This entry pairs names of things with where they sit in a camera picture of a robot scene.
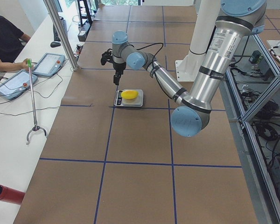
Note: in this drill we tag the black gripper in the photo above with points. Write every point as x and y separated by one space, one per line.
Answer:
118 67

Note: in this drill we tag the yellow mango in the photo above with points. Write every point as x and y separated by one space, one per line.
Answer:
129 94

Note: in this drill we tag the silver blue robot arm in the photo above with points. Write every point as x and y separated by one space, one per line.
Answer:
236 19

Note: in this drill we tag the silver digital kitchen scale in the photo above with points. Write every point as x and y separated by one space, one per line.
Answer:
120 102

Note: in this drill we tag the far blue teach pendant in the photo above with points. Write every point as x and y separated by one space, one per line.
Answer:
48 65

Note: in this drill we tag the blue teach pendant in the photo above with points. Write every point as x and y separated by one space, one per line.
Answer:
48 65
16 85

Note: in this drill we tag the black computer mouse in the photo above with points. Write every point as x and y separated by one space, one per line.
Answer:
55 44

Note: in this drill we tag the black keyboard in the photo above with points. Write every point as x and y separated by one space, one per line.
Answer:
55 34

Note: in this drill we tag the metal reacher grabber tool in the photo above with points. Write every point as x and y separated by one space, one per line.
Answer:
36 127

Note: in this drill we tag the near blue teach pendant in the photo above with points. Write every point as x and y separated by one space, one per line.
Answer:
16 85

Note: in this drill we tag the person in black shirt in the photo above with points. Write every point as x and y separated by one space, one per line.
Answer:
11 46

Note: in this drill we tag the red cylinder tube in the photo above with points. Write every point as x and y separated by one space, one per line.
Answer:
10 195

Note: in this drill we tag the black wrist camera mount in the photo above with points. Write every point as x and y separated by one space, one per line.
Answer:
106 57

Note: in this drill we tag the aluminium frame post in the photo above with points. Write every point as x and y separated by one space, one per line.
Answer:
52 10

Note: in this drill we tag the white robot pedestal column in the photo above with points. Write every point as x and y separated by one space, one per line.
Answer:
188 68

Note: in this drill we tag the aluminium side frame rail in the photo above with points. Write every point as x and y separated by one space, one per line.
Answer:
251 94

